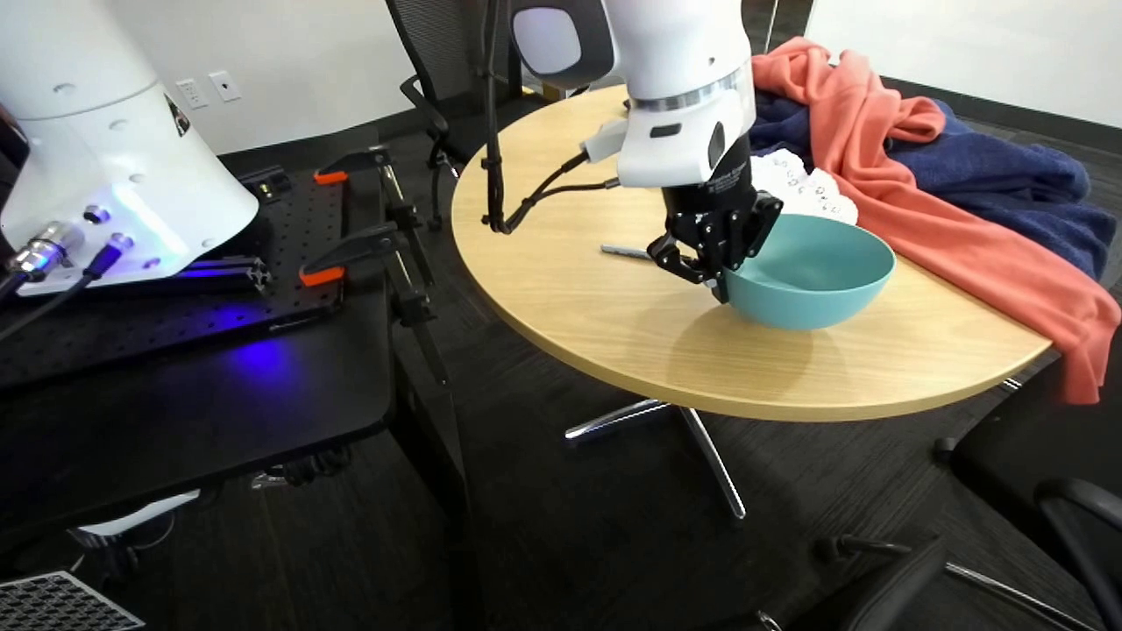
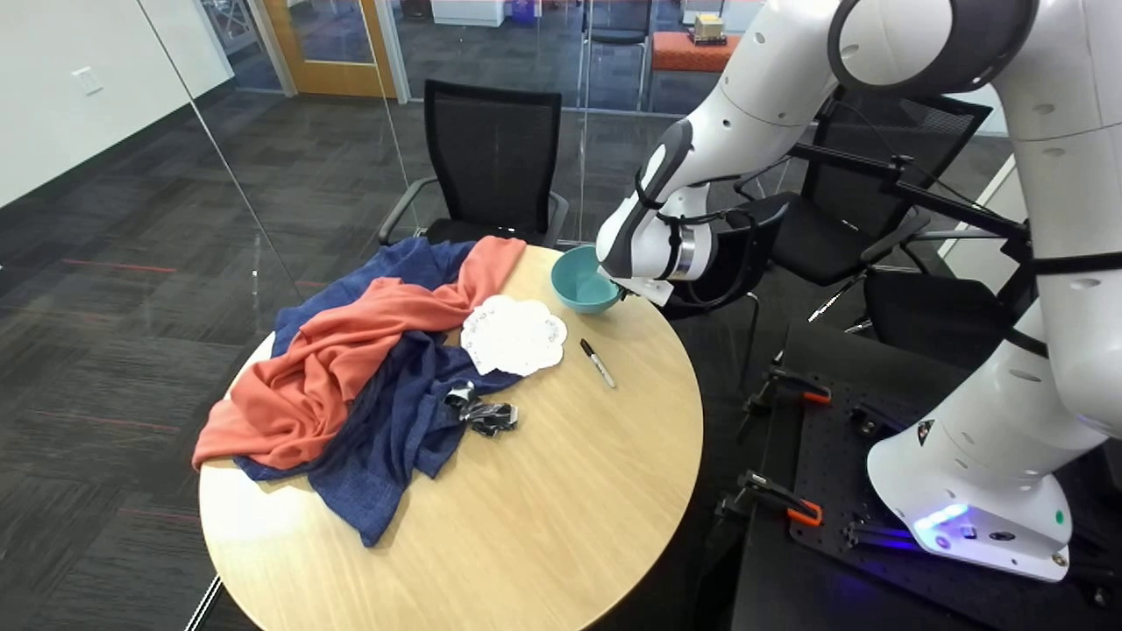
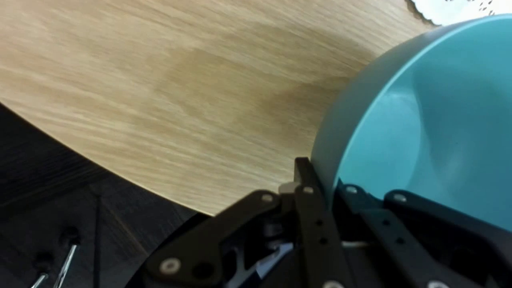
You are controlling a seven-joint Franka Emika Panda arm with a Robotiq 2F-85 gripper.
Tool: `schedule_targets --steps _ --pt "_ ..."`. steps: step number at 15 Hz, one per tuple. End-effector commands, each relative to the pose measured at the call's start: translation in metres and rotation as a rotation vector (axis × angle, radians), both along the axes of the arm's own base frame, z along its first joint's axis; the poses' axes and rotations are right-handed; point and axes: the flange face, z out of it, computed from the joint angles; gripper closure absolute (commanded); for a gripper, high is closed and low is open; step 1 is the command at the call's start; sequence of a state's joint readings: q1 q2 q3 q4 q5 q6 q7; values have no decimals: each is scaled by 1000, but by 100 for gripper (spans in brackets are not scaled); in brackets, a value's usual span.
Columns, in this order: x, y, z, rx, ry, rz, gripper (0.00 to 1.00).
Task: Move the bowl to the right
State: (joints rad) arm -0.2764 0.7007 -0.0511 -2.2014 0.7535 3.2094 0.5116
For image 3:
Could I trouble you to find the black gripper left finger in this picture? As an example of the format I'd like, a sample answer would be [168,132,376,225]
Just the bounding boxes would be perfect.
[142,156,349,288]

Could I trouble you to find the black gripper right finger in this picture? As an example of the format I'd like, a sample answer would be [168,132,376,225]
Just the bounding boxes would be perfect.
[334,183,512,288]

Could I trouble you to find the teal plastic bowl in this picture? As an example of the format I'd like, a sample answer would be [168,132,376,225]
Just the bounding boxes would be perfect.
[310,12,512,233]

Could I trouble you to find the white cloth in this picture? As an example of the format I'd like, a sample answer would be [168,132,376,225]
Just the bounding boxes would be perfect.
[408,0,512,26]

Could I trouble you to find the grey metal table leg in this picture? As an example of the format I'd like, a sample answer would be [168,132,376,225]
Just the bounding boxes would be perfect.
[51,239,83,288]

